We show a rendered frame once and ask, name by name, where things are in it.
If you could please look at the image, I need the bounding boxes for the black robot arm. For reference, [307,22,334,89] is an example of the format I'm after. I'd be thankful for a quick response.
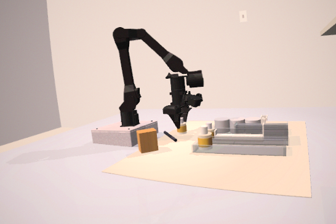
[113,27,204,127]

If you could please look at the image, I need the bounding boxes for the grey cylinder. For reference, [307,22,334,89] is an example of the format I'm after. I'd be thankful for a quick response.
[229,117,245,128]
[245,117,261,123]
[214,118,230,128]

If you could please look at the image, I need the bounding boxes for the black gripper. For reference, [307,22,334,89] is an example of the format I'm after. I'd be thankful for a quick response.
[162,89,192,129]

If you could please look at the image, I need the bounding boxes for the orange wooden block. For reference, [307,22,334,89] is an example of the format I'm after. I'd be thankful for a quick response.
[136,128,158,154]

